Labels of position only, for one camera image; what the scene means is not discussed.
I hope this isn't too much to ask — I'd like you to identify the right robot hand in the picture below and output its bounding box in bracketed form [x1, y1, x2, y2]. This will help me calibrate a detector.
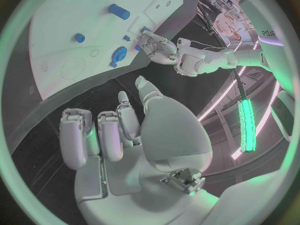
[58, 75, 221, 225]

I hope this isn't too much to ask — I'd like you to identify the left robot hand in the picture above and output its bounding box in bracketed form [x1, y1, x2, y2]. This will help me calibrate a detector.
[136, 30, 179, 66]

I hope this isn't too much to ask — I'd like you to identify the white task board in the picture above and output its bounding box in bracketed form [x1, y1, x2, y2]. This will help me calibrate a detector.
[27, 0, 202, 102]

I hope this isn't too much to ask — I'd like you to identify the blue gear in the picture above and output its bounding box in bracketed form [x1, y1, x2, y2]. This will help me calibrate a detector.
[111, 46, 129, 63]

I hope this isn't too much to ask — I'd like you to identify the long blue cylinder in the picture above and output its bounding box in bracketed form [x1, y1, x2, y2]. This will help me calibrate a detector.
[107, 3, 132, 21]

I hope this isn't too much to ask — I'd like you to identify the glowing light bar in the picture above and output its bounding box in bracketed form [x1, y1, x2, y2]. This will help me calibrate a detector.
[236, 98, 257, 153]

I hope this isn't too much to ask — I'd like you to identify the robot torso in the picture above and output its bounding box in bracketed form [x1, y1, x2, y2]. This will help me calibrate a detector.
[236, 0, 298, 143]

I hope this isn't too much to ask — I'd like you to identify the white cable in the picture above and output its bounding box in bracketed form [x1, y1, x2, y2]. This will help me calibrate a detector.
[188, 39, 227, 51]

